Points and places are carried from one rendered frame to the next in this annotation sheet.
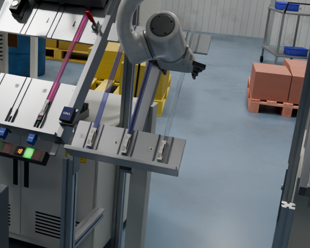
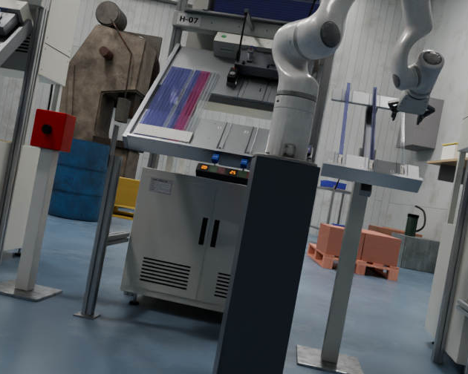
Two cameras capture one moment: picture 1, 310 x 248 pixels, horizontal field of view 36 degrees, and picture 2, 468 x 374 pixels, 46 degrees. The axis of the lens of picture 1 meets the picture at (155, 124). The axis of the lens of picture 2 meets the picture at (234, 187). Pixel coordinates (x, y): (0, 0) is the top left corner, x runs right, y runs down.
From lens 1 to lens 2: 118 cm
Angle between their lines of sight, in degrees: 20
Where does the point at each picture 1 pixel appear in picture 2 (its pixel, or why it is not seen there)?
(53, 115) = not seen: hidden behind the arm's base
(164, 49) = (429, 78)
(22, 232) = (199, 297)
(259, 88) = (333, 244)
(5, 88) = (235, 133)
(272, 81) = not seen: hidden behind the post
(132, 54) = (406, 79)
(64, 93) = not seen: hidden behind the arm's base
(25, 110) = (259, 149)
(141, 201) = (357, 237)
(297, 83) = (371, 240)
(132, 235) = (345, 272)
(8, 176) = (194, 236)
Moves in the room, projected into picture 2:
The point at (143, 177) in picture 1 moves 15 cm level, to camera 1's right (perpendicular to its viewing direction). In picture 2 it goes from (361, 214) to (397, 220)
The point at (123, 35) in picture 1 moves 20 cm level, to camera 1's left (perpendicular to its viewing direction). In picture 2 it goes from (403, 62) to (345, 49)
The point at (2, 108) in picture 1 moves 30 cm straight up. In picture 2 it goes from (237, 146) to (251, 70)
